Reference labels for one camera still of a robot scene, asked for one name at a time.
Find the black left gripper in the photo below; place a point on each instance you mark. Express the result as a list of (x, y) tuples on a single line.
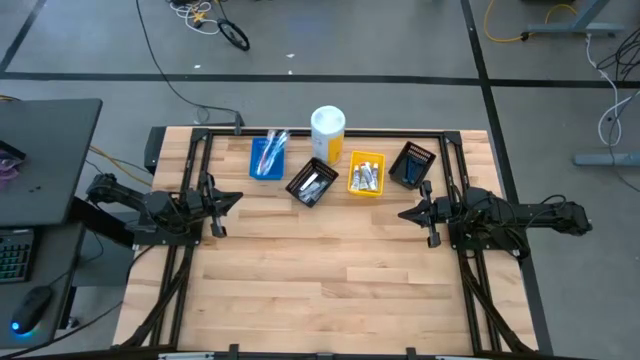
[(200, 205)]

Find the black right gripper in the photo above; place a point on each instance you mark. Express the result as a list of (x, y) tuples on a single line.
[(440, 210)]

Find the red toothbrush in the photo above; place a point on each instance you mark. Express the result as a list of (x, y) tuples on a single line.
[(262, 162)]

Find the small white toothpaste tube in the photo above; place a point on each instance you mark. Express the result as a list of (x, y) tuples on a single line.
[(371, 180), (376, 170), (355, 182), (363, 175)]

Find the blue toothbrush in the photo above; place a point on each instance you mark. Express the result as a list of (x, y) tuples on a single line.
[(270, 147), (284, 137)]

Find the green toothbrush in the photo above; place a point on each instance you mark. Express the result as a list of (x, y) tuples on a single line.
[(277, 150)]

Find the toothbrushes and toothpaste tubes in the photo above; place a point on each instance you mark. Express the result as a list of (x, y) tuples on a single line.
[(307, 196)]

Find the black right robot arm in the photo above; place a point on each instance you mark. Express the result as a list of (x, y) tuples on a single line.
[(540, 217)]

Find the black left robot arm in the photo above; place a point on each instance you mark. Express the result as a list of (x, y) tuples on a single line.
[(150, 207)]

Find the black plastic basket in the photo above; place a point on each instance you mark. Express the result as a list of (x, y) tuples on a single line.
[(325, 172), (427, 165)]

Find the blue plastic basket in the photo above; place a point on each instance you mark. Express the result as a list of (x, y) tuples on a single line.
[(276, 172)]

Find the yellow plastic basket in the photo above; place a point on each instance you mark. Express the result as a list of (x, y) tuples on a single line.
[(357, 157)]

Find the white wipes canister yellow label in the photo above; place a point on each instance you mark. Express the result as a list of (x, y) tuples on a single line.
[(327, 130)]

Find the dark grey desk top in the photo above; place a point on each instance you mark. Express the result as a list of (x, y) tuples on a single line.
[(60, 260)]

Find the black desk top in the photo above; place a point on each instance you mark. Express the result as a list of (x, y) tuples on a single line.
[(50, 160)]

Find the grey table leg foot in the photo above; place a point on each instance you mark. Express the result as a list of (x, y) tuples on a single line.
[(575, 28), (610, 160)]

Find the black backlit keyboard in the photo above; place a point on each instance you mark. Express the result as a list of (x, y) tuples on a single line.
[(15, 257)]

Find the black computer mouse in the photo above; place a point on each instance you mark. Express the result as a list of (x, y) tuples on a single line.
[(32, 305)]

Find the purple item on desk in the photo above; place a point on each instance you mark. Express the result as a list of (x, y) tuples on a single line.
[(7, 172)]

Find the flat black item on desk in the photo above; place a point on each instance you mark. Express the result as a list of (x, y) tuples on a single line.
[(10, 150)]

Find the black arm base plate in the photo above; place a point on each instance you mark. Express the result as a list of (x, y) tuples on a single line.
[(500, 245), (165, 241)]

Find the short black post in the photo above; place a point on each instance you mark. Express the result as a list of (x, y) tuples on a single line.
[(239, 122)]

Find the black corner bracket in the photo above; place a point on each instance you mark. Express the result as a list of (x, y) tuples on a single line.
[(154, 150)]

